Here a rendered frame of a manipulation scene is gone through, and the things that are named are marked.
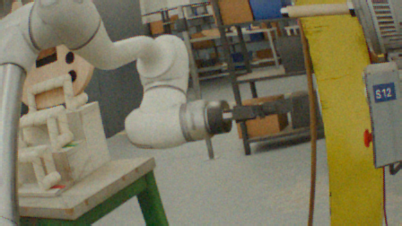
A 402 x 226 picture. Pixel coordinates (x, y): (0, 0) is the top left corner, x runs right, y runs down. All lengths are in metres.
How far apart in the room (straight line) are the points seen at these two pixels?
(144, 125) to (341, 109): 0.96
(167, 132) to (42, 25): 0.57
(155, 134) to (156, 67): 0.16
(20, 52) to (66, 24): 0.13
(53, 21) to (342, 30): 1.42
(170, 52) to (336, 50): 0.87
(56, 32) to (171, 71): 0.54
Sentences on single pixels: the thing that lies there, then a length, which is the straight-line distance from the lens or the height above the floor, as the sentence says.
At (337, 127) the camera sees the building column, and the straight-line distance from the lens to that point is 2.52.
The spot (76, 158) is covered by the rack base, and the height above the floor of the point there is 0.99.
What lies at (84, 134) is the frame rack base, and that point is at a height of 1.04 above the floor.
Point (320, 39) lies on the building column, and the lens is 2.48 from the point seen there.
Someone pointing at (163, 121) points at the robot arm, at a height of 1.04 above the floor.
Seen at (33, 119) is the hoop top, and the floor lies 1.12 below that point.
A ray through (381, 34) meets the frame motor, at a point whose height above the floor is 1.18.
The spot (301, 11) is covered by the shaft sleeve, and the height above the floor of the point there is 1.25.
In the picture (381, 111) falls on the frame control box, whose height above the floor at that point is 1.04.
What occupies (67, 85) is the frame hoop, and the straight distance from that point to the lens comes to 1.91.
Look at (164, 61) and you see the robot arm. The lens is 1.76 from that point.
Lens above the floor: 1.26
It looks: 7 degrees down
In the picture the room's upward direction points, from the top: 12 degrees counter-clockwise
